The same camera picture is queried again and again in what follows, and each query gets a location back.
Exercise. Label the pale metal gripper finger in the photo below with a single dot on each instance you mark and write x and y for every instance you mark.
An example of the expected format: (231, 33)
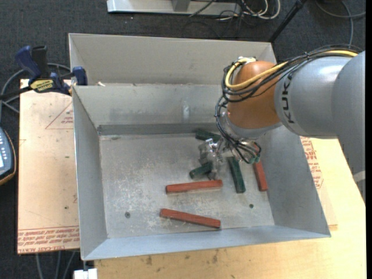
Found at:
(204, 153)
(215, 167)

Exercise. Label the dark green flat block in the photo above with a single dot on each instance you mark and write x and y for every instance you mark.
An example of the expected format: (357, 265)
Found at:
(205, 134)
(199, 171)
(237, 175)

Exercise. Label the red-brown flat block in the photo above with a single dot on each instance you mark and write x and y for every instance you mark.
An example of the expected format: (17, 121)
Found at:
(190, 218)
(194, 186)
(260, 176)

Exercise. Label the grey metal bin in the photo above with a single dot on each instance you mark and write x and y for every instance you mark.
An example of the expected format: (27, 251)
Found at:
(145, 161)

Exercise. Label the brown cardboard board, red print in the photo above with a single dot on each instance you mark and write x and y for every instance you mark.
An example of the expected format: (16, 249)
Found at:
(46, 170)

